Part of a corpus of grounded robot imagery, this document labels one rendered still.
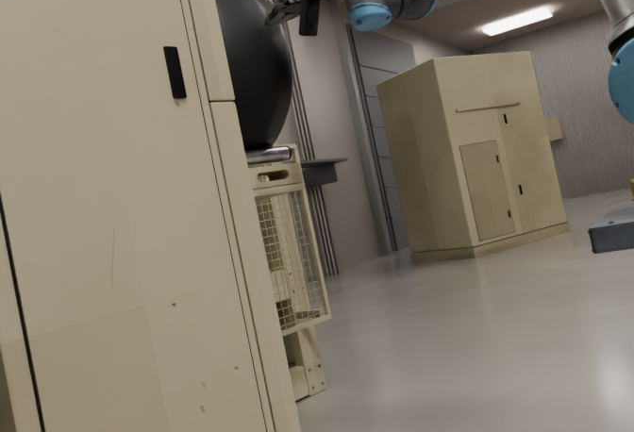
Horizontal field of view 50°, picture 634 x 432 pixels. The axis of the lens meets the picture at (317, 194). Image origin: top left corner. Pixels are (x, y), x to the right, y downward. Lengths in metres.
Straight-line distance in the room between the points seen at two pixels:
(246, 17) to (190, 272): 1.03
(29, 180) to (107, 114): 0.14
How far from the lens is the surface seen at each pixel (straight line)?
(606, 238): 1.11
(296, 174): 1.92
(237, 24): 1.80
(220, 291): 0.96
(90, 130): 0.90
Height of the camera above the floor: 0.70
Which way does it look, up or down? 2 degrees up
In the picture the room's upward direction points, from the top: 12 degrees counter-clockwise
